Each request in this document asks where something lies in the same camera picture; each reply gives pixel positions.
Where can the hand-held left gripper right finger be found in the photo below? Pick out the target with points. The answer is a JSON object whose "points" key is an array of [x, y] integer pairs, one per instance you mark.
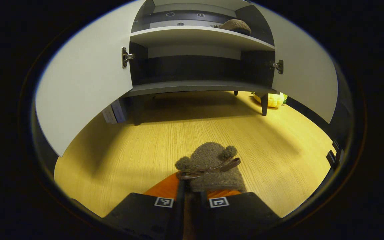
{"points": [[238, 216]]}

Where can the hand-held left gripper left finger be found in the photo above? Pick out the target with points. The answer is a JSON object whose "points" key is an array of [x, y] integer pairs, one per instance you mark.
{"points": [[179, 213]]}

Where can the brown fuzzy shoe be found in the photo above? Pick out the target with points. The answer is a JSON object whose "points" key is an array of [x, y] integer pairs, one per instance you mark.
{"points": [[237, 26], [212, 156]]}

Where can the white shoe cabinet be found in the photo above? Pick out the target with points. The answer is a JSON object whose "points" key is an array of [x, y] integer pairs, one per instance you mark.
{"points": [[195, 87]]}

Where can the white cabinet door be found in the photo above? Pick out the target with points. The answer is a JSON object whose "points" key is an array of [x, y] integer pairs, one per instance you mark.
{"points": [[305, 73], [85, 83]]}

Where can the metal door hinge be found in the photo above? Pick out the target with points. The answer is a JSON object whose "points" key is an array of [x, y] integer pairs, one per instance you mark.
{"points": [[125, 57], [278, 66]]}

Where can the small grey box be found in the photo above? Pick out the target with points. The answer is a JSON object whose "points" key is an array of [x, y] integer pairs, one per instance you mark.
{"points": [[120, 110], [109, 115]]}

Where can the yellow plush toy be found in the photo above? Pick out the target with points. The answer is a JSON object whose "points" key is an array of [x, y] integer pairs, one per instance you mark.
{"points": [[272, 101]]}

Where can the black floor bracket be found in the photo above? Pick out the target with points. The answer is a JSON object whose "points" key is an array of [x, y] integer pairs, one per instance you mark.
{"points": [[336, 144], [331, 157]]}

